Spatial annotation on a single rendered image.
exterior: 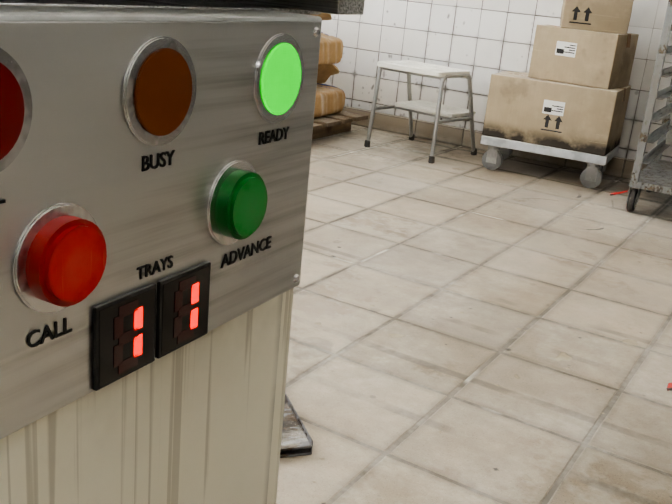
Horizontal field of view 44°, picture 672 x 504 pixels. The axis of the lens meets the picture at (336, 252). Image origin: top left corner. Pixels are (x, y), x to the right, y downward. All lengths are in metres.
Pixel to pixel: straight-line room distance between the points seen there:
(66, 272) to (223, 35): 0.12
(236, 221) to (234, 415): 0.16
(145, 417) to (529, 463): 1.33
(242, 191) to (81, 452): 0.13
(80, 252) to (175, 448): 0.18
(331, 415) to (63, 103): 1.49
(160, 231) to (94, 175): 0.05
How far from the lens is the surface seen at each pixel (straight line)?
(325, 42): 4.50
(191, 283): 0.35
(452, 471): 1.61
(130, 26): 0.30
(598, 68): 4.09
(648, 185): 3.71
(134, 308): 0.33
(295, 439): 1.61
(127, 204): 0.31
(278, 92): 0.38
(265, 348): 0.49
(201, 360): 0.43
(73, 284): 0.29
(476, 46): 4.72
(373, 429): 1.70
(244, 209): 0.36
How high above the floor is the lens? 0.86
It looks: 19 degrees down
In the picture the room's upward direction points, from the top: 6 degrees clockwise
